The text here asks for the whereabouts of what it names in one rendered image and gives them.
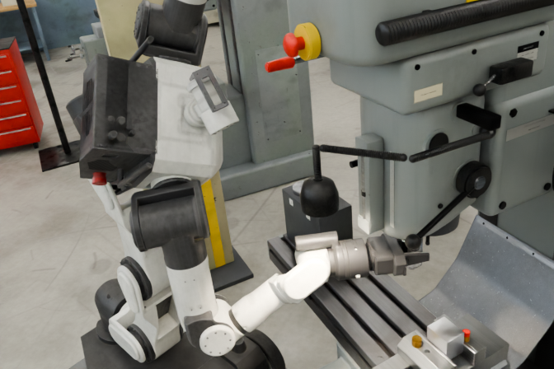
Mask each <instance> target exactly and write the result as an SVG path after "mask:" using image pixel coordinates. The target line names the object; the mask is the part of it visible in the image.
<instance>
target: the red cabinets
mask: <svg viewBox="0 0 554 369"><path fill-rule="evenodd" d="M43 125H44V123H43V120H42V118H41V115H40V111H39V108H38V105H37V103H36V100H35V95H34V92H33V90H32V87H31V83H30V80H29V77H28V75H27V72H26V68H25V65H24V63H23V60H22V57H21V53H20V50H19V48H18V44H17V42H16V36H13V37H8V38H2V39H0V150H2V149H6V148H10V147H18V146H21V145H26V144H30V143H33V146H34V149H36V148H39V147H38V142H40V138H41V134H42V129H43Z"/></svg>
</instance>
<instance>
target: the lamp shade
mask: <svg viewBox="0 0 554 369"><path fill-rule="evenodd" d="M300 204H301V210H302V212H303V213H304V214H306V215H307V216H309V217H328V216H330V215H333V214H334V213H336V212H337V211H338V210H339V208H340V202H339V192H338V190H337V188H336V185H335V183H334V181H333V180H332V179H331V178H328V177H326V176H324V175H322V178H321V179H319V180H316V179H314V176H312V177H311V178H309V179H307V180H305V181H304V182H303V187H302V189H301V193H300Z"/></svg>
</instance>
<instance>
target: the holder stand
mask: <svg viewBox="0 0 554 369"><path fill-rule="evenodd" d="M304 181H305V180H300V181H299V182H297V183H295V184H293V185H290V186H289V187H286V188H283V189H282V193H283V200H284V215H285V223H286V231H287V236H288V237H289V238H290V239H291V240H292V241H293V242H294V243H295V241H294V237H295V236H303V235H310V234H317V233H323V232H329V231H336V232H337V235H338V241H342V240H348V239H353V225H352V206H351V204H349V203H347V202H346V201H345V200H344V199H342V198H341V197H340V196H339V202H340V208H339V210H338V211H337V212H336V213H334V214H333V215H330V216H328V217H309V216H307V215H306V214H304V213H303V212H302V210H301V204H300V193H301V189H302V187H303V182H304Z"/></svg>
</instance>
